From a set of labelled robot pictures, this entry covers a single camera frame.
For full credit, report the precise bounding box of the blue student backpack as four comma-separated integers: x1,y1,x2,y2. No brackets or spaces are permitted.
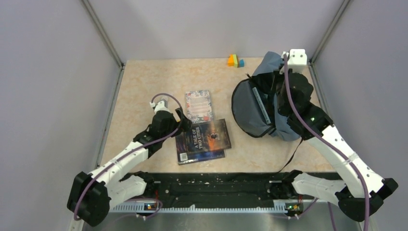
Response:
231,51,301,141

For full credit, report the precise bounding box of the colourful Treehouse book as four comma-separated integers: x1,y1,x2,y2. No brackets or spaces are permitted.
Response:
252,87,271,124

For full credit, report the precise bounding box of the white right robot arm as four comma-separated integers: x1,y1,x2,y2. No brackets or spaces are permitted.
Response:
253,71,398,222

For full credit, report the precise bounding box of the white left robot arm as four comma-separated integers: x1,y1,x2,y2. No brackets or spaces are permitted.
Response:
67,106,192,227

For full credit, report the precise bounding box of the floral notebook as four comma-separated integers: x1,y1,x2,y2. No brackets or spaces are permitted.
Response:
185,90,214,124

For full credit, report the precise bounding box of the Tale of Two Cities book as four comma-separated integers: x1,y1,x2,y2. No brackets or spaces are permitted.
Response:
184,119,232,154

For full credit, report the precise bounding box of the dark book underneath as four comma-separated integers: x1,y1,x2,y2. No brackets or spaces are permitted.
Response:
175,134,225,165

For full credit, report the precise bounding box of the colourful sticky note stack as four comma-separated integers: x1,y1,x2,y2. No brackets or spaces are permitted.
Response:
227,54,245,68

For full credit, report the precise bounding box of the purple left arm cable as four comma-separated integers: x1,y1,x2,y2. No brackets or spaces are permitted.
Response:
73,93,185,221

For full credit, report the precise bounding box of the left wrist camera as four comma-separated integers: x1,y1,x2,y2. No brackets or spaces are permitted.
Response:
150,99,171,115

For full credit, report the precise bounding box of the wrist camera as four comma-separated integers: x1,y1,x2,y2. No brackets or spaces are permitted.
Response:
280,49,308,74
150,99,171,115

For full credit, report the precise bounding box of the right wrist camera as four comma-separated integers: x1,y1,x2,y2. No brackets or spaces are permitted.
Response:
280,49,308,74

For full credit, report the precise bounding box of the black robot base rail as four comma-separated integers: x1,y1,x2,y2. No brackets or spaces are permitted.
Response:
124,171,312,209

